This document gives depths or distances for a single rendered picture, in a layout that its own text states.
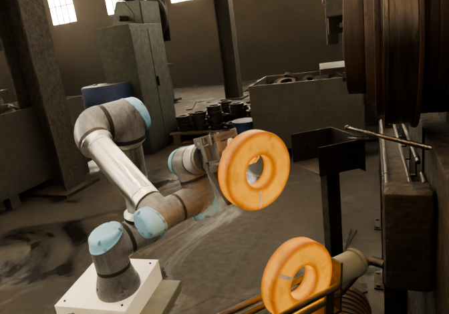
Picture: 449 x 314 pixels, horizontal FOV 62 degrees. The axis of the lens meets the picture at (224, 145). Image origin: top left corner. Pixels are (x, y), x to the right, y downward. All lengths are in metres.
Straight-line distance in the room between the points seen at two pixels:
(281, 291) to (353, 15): 0.62
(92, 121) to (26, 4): 2.66
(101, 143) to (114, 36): 3.50
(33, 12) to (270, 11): 8.51
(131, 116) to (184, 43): 11.27
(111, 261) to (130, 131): 0.43
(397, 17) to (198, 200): 0.60
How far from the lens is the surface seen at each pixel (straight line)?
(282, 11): 11.35
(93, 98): 4.38
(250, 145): 0.70
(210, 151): 0.82
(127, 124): 1.18
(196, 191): 0.96
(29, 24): 3.68
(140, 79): 4.42
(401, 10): 0.86
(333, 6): 3.65
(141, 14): 8.69
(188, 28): 12.33
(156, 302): 1.46
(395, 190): 0.89
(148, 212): 0.90
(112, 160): 1.03
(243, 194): 0.71
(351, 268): 0.84
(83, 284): 1.54
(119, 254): 1.33
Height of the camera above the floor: 1.15
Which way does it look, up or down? 15 degrees down
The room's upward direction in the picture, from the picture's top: 8 degrees counter-clockwise
